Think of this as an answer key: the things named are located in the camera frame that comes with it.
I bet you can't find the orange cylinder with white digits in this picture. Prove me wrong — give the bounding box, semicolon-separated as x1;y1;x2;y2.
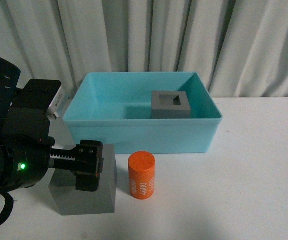
128;151;156;200

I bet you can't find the gray cube with square recess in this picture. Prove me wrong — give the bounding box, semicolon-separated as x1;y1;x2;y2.
151;90;192;119

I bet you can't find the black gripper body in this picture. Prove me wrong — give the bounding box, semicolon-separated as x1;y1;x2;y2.
0;107;75;191

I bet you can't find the gray cube with round recess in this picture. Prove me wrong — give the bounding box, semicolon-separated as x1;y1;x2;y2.
48;144;118;216

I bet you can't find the white pleated curtain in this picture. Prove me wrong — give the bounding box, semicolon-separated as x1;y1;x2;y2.
0;0;288;98

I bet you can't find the light blue plastic box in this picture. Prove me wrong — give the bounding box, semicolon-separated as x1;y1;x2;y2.
63;72;223;154

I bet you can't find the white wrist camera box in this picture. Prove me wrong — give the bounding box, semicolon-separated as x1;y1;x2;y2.
46;86;69;121

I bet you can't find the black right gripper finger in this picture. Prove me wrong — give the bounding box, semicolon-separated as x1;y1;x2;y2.
72;158;104;192

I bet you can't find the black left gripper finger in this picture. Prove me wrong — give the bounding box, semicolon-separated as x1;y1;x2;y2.
72;140;103;160

